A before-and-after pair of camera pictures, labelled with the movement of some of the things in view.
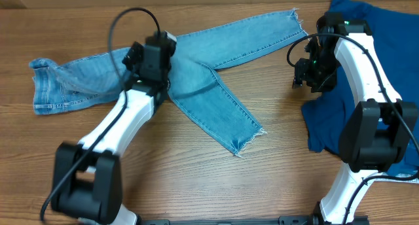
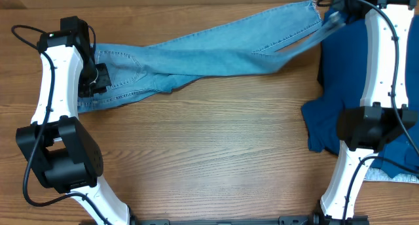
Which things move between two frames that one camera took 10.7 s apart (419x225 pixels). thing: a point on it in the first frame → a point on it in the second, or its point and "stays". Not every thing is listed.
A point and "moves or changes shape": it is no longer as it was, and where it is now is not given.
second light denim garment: (414, 180) stays
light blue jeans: (66, 82) moves or changes shape
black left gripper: (131, 59) → (101, 77)
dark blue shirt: (394, 42) stays
